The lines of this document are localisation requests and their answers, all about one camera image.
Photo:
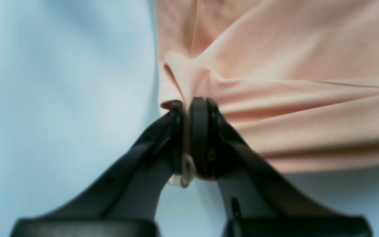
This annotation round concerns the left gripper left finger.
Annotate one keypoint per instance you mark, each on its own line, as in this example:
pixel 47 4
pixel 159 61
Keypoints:
pixel 122 202

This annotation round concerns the peach T-shirt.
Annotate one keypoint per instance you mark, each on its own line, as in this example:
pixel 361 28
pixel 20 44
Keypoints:
pixel 298 79

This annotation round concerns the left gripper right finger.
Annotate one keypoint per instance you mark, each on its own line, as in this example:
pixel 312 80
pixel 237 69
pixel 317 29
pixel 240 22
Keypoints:
pixel 258 200

